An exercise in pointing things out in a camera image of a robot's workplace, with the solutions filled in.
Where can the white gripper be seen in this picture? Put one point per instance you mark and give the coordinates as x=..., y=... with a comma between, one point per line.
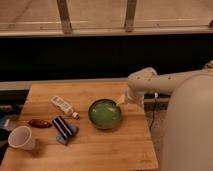
x=131, y=96

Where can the green ceramic bowl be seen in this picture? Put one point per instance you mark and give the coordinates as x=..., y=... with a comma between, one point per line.
x=104, y=114

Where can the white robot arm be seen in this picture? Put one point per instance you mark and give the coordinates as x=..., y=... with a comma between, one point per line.
x=188, y=134

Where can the white plastic bottle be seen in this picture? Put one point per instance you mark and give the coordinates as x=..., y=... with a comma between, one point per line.
x=65, y=107

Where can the black white striped box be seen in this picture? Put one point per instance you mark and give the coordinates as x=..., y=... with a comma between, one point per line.
x=61, y=125

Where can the dark red oval object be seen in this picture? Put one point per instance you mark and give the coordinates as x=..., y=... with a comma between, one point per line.
x=38, y=123

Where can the white paper cup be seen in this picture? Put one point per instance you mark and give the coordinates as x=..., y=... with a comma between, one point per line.
x=22, y=138

